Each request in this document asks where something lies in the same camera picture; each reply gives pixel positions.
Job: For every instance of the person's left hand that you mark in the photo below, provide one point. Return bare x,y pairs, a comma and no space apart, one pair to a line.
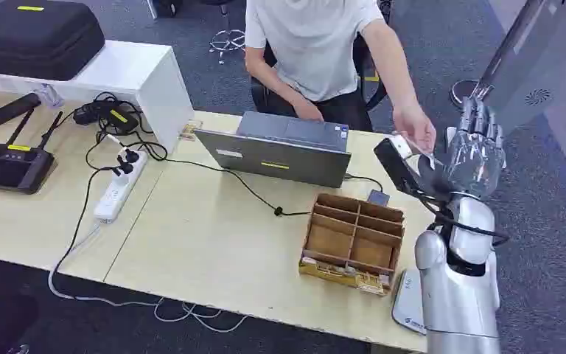
416,128

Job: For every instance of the person's right hand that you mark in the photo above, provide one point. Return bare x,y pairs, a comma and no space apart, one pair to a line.
308,110

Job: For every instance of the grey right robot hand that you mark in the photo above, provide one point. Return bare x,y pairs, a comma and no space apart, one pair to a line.
476,161

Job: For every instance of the white card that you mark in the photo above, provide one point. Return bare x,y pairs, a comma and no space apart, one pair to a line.
422,155

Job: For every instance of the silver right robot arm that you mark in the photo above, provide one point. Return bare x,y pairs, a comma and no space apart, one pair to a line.
458,293

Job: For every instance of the grey laptop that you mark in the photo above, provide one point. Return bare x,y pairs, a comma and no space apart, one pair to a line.
283,151

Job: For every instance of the person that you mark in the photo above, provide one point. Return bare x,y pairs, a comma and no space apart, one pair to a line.
314,49

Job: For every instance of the black office chair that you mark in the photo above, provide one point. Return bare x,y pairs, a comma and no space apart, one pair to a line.
368,68

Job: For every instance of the small dark grey hub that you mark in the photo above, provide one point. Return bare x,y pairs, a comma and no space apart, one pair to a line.
378,198

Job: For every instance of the chrome chair base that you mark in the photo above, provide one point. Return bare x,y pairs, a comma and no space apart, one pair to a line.
228,40

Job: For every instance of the wooden card box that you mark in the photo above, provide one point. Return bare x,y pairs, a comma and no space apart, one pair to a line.
354,242

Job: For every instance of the pale grey pad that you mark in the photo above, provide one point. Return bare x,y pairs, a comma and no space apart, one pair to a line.
407,303

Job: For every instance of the white cabinet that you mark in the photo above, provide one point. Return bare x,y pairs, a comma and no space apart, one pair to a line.
131,78

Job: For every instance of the black plug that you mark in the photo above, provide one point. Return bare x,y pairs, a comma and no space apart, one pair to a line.
126,161

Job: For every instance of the black power adapter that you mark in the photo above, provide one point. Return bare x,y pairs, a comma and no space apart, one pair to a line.
117,119

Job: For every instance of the white power strip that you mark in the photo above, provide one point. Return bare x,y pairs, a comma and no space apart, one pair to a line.
119,188

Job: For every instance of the clear plastic bag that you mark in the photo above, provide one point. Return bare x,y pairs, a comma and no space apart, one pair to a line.
48,95

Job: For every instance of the black zipped hard case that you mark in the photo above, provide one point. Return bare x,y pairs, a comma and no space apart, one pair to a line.
31,36

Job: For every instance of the black bar-shaped device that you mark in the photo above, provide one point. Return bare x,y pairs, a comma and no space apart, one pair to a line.
13,109

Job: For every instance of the black router with antennas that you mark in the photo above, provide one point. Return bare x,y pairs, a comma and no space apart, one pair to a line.
14,166

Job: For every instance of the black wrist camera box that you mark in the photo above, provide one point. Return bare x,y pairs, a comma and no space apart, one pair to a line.
396,163

